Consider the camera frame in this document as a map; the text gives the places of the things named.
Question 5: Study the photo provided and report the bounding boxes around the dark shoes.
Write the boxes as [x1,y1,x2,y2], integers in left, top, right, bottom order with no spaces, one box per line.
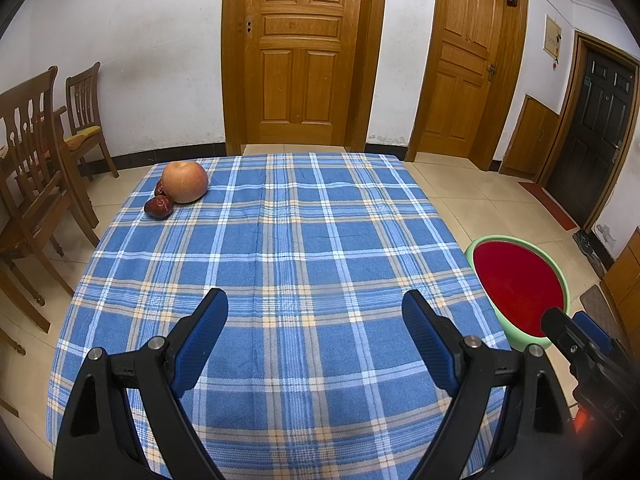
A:
[572,230,606,276]

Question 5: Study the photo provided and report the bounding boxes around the wooden panel door with handle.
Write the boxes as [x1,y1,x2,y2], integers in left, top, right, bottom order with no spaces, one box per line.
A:
[407,0,530,171]

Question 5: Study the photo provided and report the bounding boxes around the red bin with green rim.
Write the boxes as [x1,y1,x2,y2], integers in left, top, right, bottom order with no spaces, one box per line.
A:
[465,235,571,353]

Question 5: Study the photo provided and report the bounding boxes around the wooden chair with cushion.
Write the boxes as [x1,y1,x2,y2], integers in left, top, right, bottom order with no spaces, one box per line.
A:
[65,61,121,179]

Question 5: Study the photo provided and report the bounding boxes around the wooden cabinet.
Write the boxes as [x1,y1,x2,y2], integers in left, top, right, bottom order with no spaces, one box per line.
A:
[600,227,640,331]

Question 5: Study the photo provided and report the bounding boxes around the blue plaid tablecloth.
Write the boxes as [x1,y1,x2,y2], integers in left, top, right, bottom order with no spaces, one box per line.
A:
[46,152,513,480]

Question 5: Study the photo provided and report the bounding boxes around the grey floor mat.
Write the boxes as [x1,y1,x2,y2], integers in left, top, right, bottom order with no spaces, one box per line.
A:
[580,284,623,341]

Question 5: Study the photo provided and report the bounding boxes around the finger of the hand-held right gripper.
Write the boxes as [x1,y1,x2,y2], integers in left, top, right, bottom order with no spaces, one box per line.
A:
[573,311,614,354]
[541,307,598,366]

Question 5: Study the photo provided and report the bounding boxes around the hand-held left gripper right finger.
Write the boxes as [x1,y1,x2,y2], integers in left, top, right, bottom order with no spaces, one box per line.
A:
[401,290,573,480]

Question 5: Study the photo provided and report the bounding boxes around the small wooden cabinet door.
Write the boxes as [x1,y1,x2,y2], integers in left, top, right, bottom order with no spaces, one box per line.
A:
[500,94,560,181]

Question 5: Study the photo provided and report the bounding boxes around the apple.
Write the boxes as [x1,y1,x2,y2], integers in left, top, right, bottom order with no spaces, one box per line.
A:
[161,161,209,204]

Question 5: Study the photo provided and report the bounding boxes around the red doormat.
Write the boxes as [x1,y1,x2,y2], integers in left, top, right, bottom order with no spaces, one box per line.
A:
[517,181,578,231]

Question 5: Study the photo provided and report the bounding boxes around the beige wall panel box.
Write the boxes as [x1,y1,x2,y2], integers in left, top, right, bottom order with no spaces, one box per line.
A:
[543,15,564,58]

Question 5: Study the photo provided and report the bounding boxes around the dark metal door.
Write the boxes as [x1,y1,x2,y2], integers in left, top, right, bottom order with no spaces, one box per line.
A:
[537,30,640,231]

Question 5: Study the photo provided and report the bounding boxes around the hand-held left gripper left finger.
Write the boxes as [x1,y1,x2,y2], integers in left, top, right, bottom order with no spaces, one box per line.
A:
[52,287,230,480]

